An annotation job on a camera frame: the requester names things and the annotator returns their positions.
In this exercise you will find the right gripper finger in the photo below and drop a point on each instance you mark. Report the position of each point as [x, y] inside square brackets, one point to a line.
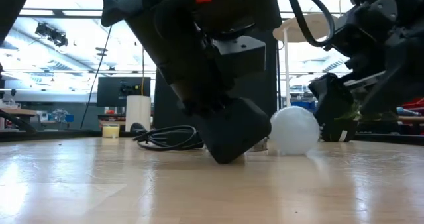
[397, 85]
[331, 98]

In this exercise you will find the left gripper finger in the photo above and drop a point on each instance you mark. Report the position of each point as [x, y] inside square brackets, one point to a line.
[235, 134]

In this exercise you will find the chrome table lamp base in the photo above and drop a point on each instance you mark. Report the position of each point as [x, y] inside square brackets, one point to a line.
[261, 145]

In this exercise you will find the frosted round globe lightbulb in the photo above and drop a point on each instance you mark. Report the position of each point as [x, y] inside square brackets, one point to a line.
[295, 131]

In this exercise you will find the red storage bin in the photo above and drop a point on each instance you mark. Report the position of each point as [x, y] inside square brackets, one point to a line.
[414, 104]

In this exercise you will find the blue storage bin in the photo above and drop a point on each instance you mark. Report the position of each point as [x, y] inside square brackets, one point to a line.
[303, 105]

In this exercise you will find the white cylinder container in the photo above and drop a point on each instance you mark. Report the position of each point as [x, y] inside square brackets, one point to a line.
[138, 113]

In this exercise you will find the black computer monitor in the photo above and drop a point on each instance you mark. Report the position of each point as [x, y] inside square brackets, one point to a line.
[112, 91]

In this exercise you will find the small yellow candle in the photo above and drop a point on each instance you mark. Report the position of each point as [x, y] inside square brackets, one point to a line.
[110, 130]

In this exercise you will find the black ceiling spotlight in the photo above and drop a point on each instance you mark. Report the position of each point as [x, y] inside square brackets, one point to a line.
[53, 35]

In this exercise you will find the wooden background table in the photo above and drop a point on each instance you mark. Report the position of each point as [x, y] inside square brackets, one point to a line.
[16, 112]

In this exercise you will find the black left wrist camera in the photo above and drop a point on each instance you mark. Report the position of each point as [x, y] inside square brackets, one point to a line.
[238, 58]

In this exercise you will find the black aluminium table frame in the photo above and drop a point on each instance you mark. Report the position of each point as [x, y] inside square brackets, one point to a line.
[66, 135]

